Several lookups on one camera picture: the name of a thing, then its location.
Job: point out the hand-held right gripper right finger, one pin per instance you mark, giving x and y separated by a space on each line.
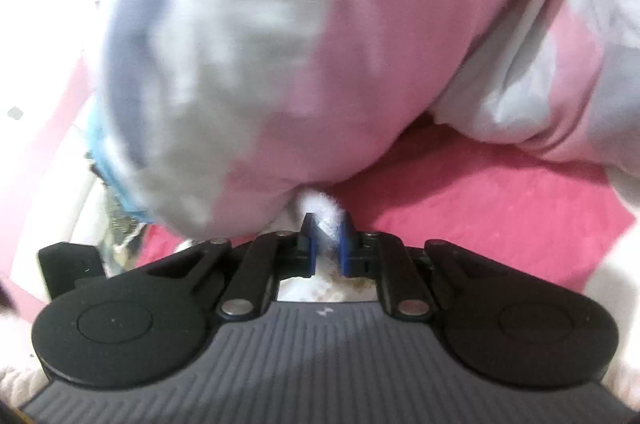
344 251

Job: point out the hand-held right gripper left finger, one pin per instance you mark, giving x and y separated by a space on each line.
311 249

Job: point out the white fuzzy cloth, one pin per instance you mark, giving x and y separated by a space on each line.
322 211

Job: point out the cream knit cardigan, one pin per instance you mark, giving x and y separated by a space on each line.
17 386

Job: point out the pink grey white patterned garment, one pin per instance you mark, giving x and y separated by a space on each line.
350 54

